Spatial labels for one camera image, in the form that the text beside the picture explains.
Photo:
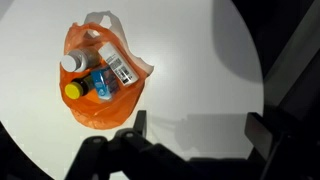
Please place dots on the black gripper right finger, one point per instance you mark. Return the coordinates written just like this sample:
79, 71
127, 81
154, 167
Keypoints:
260, 133

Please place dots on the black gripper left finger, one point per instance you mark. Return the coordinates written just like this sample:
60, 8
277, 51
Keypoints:
141, 122

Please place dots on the white cap medicine bottle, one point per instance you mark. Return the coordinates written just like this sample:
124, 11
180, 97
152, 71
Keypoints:
77, 60

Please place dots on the blue medicine box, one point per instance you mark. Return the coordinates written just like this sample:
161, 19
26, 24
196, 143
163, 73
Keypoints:
104, 83

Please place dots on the white barcode label bottle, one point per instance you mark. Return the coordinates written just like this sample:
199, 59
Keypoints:
117, 64

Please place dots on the yellow cap dark bottle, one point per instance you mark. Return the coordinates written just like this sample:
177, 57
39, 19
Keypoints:
76, 89

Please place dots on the orange plastic bag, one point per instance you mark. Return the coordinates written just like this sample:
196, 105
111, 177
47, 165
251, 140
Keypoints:
100, 113

